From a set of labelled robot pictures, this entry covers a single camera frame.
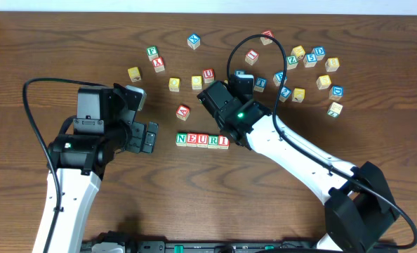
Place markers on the green F block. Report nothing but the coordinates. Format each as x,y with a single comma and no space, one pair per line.
152,52

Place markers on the red Y block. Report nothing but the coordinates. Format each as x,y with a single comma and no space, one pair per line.
158,64

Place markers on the red block top right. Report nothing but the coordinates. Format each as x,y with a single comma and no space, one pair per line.
266,40

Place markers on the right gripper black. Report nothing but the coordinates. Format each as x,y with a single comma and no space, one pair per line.
215,97

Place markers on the blue T block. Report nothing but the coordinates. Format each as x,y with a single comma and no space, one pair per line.
260,84

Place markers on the green R block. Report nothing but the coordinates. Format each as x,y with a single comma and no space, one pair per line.
213,142

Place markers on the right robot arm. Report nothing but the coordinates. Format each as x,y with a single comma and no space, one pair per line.
358,204

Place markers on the green Z block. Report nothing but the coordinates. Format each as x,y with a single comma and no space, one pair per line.
291,62

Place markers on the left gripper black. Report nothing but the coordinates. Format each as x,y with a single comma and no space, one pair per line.
138,136

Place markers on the yellow block centre left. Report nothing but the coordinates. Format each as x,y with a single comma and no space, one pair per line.
197,82

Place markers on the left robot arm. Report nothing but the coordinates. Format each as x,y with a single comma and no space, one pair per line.
87,142

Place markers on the yellow block top right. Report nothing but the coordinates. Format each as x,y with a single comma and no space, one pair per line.
298,52

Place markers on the blue 5 block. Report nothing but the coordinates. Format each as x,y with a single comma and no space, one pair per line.
310,60

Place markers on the yellow block beside 2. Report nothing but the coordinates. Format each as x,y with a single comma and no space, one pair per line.
298,95

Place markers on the red E block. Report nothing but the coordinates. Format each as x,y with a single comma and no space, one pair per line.
192,140

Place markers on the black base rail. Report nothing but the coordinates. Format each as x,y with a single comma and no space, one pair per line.
211,247

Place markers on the red A block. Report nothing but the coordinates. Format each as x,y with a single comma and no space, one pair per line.
182,112

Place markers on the blue 2 block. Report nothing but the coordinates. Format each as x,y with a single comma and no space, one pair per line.
284,94

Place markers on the yellow block far left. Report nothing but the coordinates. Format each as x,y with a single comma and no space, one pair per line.
134,74

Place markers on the red i block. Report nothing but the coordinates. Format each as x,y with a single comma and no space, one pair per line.
223,142
251,57

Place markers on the red u block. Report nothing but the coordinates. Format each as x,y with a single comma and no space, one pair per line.
202,140
208,76

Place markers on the blue d block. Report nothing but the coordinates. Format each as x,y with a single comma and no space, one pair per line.
336,93
319,52

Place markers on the blue D block upper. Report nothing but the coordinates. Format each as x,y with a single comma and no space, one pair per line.
319,52

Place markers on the yellow block beside U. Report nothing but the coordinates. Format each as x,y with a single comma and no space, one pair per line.
174,84

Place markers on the blue D block lower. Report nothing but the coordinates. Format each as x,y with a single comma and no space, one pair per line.
336,93

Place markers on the blue L block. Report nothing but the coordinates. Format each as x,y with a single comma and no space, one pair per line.
239,72

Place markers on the white green block right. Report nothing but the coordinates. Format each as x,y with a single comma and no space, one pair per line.
334,109

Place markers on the yellow block far right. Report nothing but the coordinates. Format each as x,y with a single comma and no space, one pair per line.
332,64

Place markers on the green N block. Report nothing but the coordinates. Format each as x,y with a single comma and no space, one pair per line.
181,139

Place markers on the blue X block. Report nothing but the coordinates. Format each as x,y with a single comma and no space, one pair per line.
193,41

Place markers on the blue P block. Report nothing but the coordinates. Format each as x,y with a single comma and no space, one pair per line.
279,77

